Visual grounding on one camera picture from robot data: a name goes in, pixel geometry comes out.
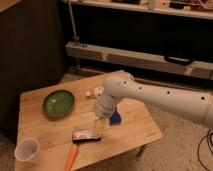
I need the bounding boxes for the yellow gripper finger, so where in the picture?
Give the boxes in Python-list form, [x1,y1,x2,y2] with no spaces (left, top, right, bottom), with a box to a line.
[95,119,106,132]

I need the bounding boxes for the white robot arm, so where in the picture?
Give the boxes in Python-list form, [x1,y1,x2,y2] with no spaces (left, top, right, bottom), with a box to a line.
[94,72,213,129]

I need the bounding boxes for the translucent ceramic cup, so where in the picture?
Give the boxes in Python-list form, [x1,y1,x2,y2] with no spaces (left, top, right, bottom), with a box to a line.
[15,137,40,163]

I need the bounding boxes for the blue block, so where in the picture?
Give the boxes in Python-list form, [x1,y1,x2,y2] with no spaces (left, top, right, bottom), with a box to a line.
[110,112,121,125]

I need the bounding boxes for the wooden table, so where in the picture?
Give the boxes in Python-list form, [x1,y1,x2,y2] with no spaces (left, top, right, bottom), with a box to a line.
[15,74,162,171]

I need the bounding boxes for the orange carrot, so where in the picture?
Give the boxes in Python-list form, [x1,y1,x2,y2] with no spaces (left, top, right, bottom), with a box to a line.
[64,145,79,171]

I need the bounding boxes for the green bowl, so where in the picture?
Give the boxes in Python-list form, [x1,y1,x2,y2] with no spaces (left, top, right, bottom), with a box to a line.
[42,90,75,118]

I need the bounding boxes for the wooden shelf beam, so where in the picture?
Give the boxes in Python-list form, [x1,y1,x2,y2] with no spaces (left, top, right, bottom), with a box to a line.
[65,42,213,80]

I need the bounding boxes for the metal stand pole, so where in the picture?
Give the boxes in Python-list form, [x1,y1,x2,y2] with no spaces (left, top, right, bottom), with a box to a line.
[68,0,79,46]

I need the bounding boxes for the black cable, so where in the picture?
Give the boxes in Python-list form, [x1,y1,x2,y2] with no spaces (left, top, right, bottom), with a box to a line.
[197,129,213,171]

